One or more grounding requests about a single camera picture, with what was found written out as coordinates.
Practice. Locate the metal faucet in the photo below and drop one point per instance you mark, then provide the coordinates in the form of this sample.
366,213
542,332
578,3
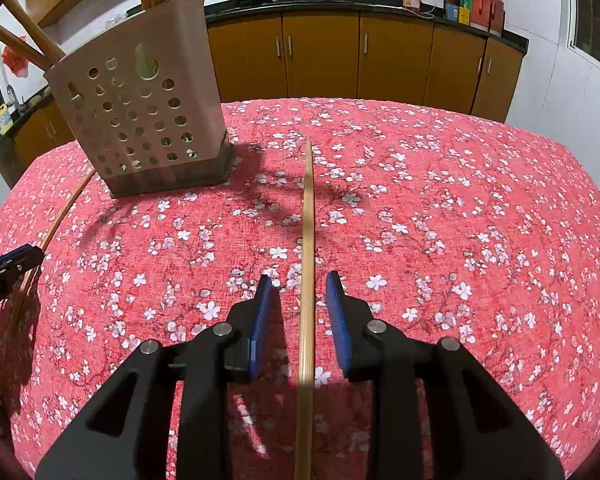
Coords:
14,97

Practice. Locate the beige perforated utensil holder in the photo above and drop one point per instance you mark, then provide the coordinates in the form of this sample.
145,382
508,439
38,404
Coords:
190,35

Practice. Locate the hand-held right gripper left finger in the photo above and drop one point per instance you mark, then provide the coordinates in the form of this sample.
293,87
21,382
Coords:
262,325

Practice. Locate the brown kitchen base cabinets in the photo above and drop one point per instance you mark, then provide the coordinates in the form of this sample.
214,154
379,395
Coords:
320,55

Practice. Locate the black kitchen countertop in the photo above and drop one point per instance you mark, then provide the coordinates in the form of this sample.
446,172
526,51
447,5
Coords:
380,6

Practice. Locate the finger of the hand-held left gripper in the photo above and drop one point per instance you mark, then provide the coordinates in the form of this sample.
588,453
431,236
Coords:
15,262

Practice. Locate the red gift boxes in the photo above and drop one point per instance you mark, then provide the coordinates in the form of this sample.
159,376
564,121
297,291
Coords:
475,2

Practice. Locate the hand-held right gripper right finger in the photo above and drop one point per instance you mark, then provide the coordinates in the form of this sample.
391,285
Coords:
337,325

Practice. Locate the red floral tablecloth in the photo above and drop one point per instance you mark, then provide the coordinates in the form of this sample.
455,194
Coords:
430,210

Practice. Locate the hanging red plastic bag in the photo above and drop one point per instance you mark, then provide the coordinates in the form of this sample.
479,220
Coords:
16,57

